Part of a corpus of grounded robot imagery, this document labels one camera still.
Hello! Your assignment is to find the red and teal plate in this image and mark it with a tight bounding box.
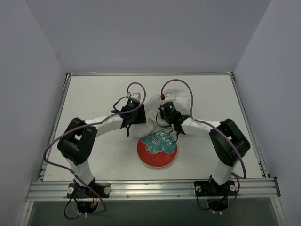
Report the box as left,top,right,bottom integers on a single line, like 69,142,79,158
137,130,178,168

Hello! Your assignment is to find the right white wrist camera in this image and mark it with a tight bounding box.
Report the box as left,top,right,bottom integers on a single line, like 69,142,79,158
160,93,175,101

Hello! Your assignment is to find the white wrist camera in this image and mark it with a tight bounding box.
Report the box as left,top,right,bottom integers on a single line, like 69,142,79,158
126,92,141,101
160,93,175,101

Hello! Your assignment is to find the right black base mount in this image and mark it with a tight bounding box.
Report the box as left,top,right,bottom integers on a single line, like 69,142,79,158
194,176,240,215

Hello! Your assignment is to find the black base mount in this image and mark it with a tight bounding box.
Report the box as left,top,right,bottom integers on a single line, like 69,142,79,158
194,176,240,215
63,178,111,220

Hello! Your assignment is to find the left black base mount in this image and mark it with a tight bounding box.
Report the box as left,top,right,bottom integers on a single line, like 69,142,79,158
63,178,111,220

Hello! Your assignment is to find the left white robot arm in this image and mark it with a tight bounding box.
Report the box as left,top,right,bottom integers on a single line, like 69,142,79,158
57,97,146,197

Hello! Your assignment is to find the aluminium front rail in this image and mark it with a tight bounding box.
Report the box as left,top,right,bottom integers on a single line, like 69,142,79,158
25,178,280,202

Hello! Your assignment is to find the white translucent plastic bag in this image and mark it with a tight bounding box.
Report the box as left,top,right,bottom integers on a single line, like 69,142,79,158
129,88,190,138

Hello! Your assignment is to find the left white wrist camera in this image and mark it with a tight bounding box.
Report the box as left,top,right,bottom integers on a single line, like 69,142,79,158
126,92,141,101

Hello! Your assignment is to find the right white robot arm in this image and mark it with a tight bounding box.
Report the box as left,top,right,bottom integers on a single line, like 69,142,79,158
159,101,251,194

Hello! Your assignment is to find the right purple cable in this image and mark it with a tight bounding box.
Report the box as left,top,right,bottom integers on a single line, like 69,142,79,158
160,79,247,179

